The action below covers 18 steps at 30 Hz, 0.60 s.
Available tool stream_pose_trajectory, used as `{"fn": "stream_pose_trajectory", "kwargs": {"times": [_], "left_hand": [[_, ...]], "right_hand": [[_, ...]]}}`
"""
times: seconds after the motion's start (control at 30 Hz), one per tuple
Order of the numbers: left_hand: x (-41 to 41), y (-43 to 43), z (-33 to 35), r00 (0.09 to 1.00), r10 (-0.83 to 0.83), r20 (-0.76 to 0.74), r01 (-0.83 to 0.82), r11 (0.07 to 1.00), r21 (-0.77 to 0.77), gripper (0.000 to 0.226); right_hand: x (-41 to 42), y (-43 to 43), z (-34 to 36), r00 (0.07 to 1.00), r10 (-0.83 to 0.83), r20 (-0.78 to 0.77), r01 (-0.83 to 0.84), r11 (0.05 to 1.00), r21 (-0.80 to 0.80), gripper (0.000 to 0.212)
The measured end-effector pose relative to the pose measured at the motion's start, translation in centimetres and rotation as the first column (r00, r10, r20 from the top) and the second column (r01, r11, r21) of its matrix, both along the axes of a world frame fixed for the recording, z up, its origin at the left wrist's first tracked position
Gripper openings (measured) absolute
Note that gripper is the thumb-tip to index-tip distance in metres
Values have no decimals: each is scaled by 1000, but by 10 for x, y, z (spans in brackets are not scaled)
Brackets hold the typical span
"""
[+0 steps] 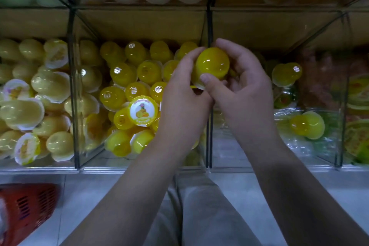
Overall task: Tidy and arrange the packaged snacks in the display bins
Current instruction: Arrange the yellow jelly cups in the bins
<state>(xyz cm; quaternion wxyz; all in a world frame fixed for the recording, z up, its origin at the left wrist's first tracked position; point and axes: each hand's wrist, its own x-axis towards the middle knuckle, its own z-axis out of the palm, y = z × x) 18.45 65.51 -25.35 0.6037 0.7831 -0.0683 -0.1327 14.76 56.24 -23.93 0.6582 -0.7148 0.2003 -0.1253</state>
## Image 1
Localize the person's left hand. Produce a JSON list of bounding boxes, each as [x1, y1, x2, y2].
[[156, 47, 215, 158]]

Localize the person's right hand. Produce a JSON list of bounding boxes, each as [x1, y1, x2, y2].
[[199, 38, 279, 153]]

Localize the single yellow jelly cup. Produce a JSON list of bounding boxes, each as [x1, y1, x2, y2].
[[191, 46, 231, 89]]

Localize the pile of pastel jelly cups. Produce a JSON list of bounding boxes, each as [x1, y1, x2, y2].
[[271, 61, 326, 141]]

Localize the pile of yellow jelly cups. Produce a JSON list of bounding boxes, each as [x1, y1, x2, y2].
[[98, 40, 199, 158]]

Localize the pile of pale yellow jelly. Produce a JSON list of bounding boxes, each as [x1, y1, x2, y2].
[[0, 37, 105, 168]]

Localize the person's left forearm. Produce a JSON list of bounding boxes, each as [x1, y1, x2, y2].
[[60, 145, 197, 246]]

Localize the person's right forearm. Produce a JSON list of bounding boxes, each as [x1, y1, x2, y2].
[[248, 138, 369, 246]]

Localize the light grey shorts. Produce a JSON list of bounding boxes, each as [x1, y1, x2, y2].
[[144, 174, 263, 246]]

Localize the dark red object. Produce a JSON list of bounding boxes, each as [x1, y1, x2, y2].
[[0, 183, 61, 246]]

